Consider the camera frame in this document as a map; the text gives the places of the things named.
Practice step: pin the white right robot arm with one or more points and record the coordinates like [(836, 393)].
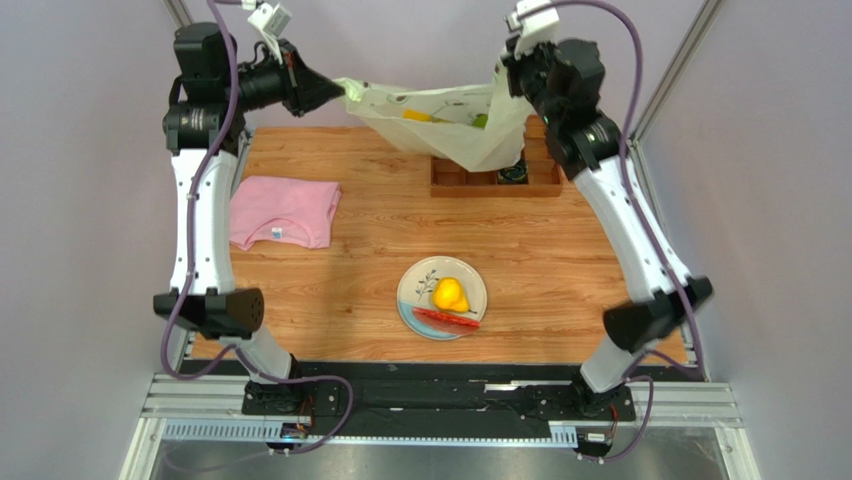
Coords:
[(562, 82)]

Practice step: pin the pale green avocado plastic bag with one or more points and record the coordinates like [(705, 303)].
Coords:
[(497, 146)]

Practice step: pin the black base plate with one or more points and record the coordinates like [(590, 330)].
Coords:
[(439, 409)]

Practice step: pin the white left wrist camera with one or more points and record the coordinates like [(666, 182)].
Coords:
[(269, 21)]

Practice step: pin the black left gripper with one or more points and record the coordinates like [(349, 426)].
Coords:
[(301, 89)]

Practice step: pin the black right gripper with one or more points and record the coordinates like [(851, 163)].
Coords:
[(517, 76)]

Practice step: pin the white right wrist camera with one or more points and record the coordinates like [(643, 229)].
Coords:
[(530, 23)]

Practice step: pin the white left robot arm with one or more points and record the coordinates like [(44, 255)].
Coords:
[(203, 126)]

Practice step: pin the white blue ceramic plate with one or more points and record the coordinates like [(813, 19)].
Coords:
[(416, 285)]

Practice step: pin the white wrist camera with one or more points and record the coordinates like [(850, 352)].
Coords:
[(269, 21), (530, 23)]

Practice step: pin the yellow fake lemon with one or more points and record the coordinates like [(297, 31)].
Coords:
[(449, 295)]

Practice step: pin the yellow fake banana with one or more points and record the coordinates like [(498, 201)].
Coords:
[(415, 115)]

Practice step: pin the aluminium frame rail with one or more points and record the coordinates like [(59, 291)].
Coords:
[(209, 408)]

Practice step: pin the wooden compartment tray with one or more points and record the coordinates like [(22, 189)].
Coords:
[(544, 177)]

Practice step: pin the red fake watermelon slice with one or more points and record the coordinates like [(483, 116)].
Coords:
[(445, 322)]

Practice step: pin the pink folded t-shirt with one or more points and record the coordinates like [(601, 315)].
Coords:
[(283, 210)]

